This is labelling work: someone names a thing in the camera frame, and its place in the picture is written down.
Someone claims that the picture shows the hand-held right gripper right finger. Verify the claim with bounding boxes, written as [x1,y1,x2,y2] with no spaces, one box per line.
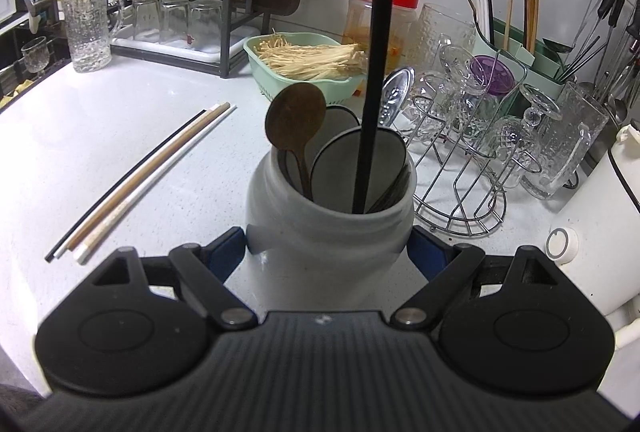
[390,226,566,332]

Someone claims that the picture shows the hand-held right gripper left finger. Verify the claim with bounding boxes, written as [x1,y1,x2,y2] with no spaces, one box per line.
[85,227,258,332]

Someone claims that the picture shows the white ceramic jar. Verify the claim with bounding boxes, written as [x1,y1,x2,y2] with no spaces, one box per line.
[240,132,416,313]

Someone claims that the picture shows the white chopstick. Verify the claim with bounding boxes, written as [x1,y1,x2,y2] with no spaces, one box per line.
[54,102,221,259]
[74,104,238,265]

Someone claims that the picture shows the brown wooden spoon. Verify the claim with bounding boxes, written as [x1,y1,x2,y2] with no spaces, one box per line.
[265,83,327,203]

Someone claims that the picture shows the embossed silver spoon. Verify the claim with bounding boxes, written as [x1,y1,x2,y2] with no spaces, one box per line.
[380,67,416,128]

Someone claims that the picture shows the group of inverted clear goblets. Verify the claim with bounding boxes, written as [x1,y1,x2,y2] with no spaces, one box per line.
[410,44,563,190]

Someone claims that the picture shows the tall textured glass mug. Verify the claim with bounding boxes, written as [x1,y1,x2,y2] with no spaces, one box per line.
[61,0,125,74]
[520,82,613,202]

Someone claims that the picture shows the white electric pot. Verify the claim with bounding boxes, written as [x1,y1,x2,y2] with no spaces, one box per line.
[545,124,640,318]

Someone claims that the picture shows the green plastic basket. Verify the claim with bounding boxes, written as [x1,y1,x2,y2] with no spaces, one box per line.
[243,33,368,105]

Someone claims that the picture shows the purple plastic cup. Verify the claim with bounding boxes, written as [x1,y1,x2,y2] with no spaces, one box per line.
[470,54,516,98]

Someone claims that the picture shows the white drip tray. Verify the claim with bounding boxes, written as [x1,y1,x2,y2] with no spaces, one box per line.
[111,24,251,63]

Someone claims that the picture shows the pale dried strands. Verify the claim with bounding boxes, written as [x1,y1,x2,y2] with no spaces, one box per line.
[255,29,368,80]

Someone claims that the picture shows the green utensil caddy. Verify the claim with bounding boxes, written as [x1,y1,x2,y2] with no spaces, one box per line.
[472,17,571,85]

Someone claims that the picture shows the textured glass pitcher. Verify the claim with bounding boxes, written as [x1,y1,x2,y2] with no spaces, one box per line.
[407,3,476,78]

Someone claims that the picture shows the small clear glass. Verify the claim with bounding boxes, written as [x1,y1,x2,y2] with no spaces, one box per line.
[160,0,191,45]
[131,0,163,44]

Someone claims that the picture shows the red-lidded plastic jar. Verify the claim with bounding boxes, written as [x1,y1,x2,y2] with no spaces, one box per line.
[342,0,420,73]

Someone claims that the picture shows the yellow cloth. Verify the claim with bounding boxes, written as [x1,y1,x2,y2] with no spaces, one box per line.
[0,79,36,108]

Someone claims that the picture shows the clear stemmed glass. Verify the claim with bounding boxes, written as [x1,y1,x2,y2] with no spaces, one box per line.
[20,36,48,74]

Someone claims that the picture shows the row of hanging kitchen tools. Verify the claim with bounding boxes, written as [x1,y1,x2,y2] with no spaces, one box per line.
[555,0,640,123]

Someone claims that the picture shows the wire glass rack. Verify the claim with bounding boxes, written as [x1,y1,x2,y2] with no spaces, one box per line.
[400,47,543,238]

